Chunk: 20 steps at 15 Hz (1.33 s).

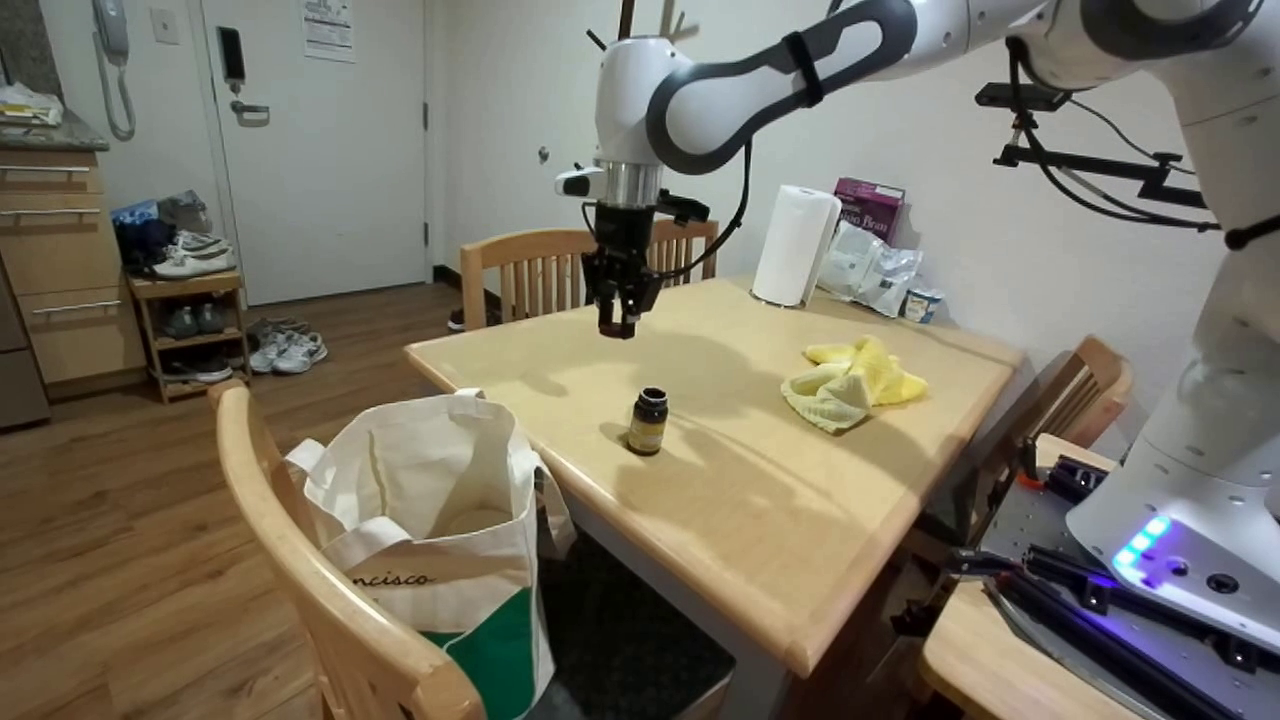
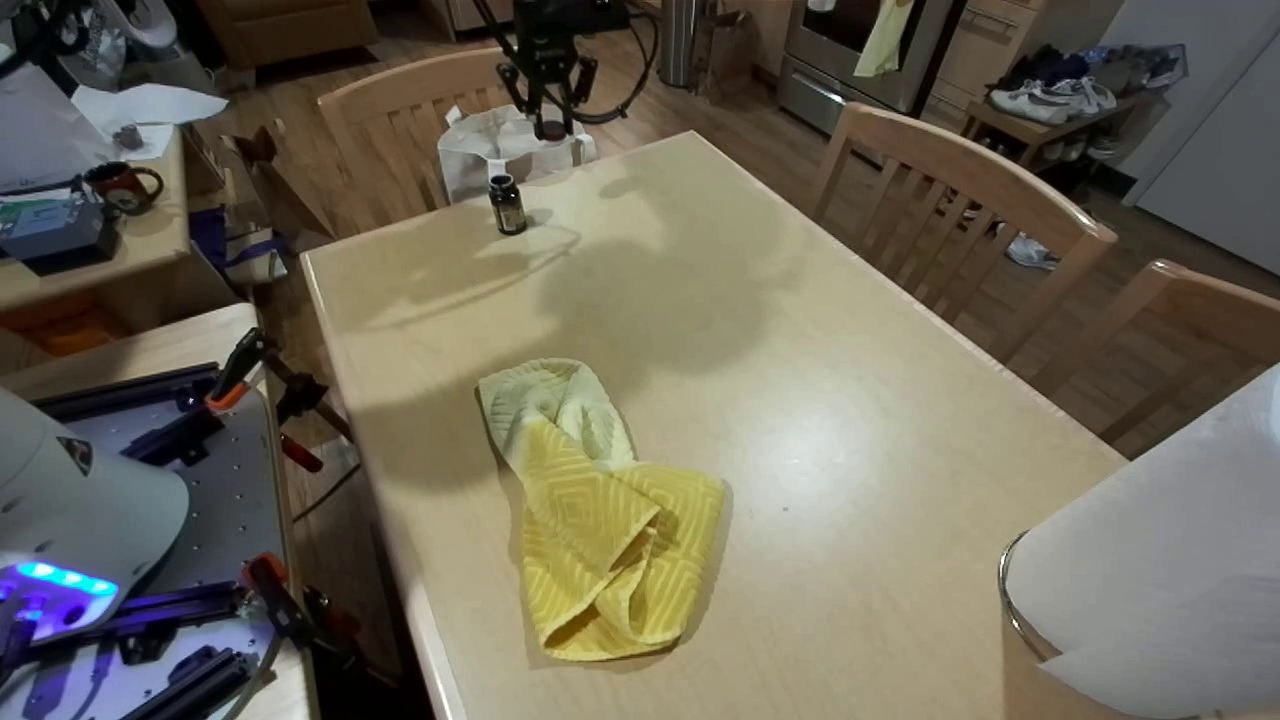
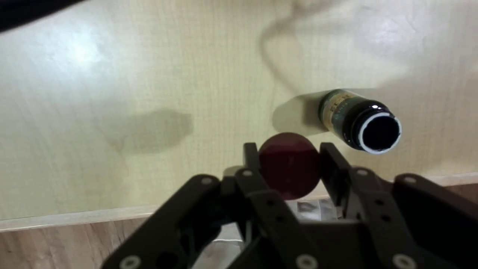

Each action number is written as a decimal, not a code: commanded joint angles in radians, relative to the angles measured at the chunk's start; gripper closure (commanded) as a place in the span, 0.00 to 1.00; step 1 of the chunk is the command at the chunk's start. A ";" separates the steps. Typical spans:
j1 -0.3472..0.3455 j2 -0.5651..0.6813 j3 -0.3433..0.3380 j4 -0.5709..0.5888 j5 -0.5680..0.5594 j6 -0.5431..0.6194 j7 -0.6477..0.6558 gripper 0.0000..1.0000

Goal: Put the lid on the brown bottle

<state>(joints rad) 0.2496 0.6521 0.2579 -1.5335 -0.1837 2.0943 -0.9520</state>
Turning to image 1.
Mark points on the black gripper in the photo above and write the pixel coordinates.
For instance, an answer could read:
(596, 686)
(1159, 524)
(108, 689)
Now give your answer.
(623, 243)

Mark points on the white robot base blue light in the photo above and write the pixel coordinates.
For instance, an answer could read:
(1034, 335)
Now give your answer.
(1172, 563)

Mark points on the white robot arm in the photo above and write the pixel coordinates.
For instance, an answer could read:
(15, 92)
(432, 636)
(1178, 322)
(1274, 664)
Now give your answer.
(746, 92)

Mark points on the brown bottle yellow label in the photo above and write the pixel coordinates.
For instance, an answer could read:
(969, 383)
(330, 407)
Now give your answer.
(647, 422)

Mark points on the wooden slat back chair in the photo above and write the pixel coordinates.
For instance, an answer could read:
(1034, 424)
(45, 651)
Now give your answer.
(533, 273)

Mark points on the white paper towel roll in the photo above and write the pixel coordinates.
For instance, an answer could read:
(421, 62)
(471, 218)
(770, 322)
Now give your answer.
(792, 246)

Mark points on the yellow cloth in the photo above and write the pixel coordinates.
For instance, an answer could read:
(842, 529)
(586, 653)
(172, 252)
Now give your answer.
(846, 373)

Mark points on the white plastic bag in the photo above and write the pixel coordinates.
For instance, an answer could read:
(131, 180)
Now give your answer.
(867, 268)

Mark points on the purple package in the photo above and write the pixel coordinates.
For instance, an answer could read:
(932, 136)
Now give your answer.
(871, 205)

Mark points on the white green tote bag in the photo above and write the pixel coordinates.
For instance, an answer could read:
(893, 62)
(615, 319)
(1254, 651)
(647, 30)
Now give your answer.
(443, 533)

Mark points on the small printed packet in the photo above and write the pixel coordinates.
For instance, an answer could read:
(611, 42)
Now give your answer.
(920, 307)

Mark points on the white door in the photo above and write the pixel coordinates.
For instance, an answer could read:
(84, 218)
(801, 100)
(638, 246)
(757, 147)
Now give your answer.
(332, 174)

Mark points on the grey white floor sneakers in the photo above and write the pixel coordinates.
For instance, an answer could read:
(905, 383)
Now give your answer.
(286, 348)

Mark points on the paper notice sheet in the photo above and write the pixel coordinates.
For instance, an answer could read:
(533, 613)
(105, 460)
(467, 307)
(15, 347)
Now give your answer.
(330, 25)

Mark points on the wooden chair with tote bag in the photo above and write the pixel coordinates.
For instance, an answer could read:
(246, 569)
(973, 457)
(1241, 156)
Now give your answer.
(286, 563)

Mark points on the white sneakers on rack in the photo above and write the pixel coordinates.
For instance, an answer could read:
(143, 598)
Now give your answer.
(192, 252)

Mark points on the wooden shoe rack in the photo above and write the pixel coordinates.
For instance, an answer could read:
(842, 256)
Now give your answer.
(187, 335)

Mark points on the wooden chair beside robot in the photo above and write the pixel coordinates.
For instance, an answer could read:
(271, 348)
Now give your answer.
(1052, 401)

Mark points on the black door lock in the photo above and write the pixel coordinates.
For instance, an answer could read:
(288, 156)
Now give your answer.
(232, 53)

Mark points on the small wooden side table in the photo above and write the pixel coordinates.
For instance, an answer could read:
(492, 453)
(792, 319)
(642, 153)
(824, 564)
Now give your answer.
(980, 664)

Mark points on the wooden drawer cabinet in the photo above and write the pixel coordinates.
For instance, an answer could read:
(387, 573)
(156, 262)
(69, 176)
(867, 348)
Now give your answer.
(67, 264)

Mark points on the grey kitchen appliance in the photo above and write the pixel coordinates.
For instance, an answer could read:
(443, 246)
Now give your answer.
(16, 361)

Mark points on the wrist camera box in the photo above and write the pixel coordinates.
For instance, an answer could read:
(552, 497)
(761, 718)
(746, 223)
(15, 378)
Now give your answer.
(582, 180)

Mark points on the black camera stand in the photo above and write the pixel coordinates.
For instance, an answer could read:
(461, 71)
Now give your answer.
(1066, 156)

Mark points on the white light switch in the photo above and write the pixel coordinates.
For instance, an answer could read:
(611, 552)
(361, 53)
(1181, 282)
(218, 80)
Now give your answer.
(162, 25)

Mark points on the black metal mount frame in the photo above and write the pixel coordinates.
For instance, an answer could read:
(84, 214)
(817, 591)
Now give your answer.
(1094, 613)

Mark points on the white wall phone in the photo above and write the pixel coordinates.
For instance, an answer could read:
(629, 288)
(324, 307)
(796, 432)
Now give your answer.
(114, 53)

